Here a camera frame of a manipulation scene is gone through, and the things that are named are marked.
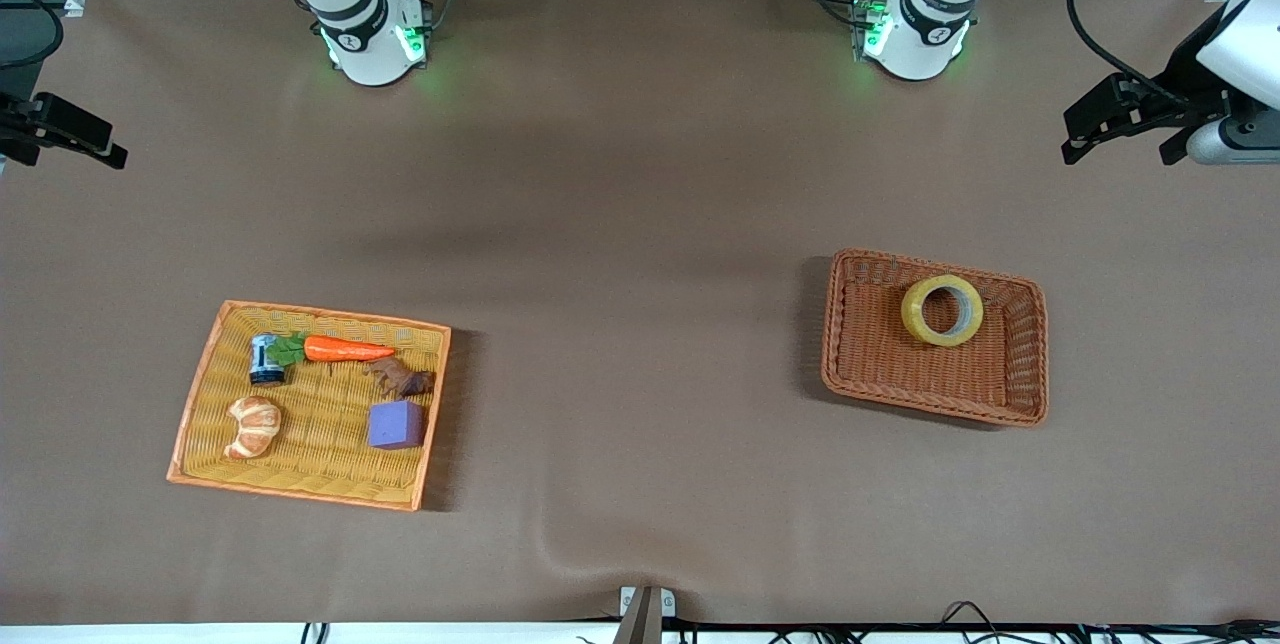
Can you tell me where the toy croissant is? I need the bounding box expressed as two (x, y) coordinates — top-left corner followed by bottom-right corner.
(223, 396), (284, 461)

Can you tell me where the small blue can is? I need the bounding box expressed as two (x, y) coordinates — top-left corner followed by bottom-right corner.
(249, 334), (288, 386)

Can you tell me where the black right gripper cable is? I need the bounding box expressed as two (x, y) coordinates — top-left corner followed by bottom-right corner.
(0, 0), (65, 71)

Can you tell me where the orange toy carrot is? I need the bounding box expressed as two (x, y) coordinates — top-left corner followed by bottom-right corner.
(266, 331), (397, 367)

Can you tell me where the yellow woven tray orange rim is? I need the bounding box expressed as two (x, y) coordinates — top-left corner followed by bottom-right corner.
(166, 300), (452, 513)

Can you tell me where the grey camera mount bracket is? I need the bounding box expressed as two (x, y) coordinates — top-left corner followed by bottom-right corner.
(618, 585), (677, 644)

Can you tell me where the brown toy animal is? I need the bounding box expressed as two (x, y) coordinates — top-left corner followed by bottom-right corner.
(362, 357), (437, 401)

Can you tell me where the brown table cloth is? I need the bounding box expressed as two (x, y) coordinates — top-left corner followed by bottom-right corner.
(0, 0), (1280, 625)

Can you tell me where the brown wicker basket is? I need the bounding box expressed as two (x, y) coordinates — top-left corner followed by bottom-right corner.
(821, 247), (1050, 428)

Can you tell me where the purple cube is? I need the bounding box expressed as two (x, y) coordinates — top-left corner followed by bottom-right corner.
(368, 400), (427, 452)

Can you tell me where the yellow clear tape roll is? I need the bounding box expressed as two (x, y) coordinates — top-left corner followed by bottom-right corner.
(900, 274), (985, 348)

